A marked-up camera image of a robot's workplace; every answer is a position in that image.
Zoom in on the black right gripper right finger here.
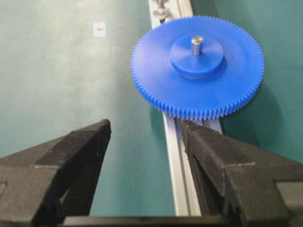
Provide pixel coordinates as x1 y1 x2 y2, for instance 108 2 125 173
181 121 303 227

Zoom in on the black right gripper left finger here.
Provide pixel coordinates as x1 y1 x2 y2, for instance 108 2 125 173
0 119 111 227

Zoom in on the large blue plastic gear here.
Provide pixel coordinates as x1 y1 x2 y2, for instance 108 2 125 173
131 16 265 120

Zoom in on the silver steel shaft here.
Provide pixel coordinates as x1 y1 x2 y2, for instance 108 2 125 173
191 35 204 57

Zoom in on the white paper tag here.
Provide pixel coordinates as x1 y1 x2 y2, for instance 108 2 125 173
93 22 106 37

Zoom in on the silver aluminium extrusion rail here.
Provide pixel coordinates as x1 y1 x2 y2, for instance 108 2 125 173
148 0 219 216

